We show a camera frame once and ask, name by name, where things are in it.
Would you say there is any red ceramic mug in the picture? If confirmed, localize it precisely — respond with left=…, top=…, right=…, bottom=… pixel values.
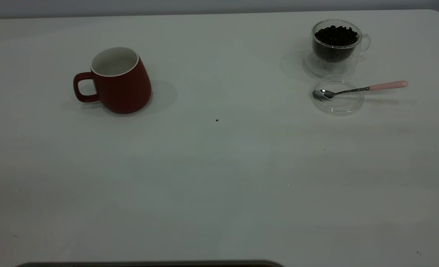
left=73, top=47, right=152, bottom=114

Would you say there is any pink-handled metal spoon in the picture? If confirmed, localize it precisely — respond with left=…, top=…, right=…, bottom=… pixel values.
left=312, top=80, right=409, bottom=100

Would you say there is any clear double-walled glass cup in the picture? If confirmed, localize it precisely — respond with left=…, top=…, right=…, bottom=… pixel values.
left=303, top=19, right=371, bottom=79

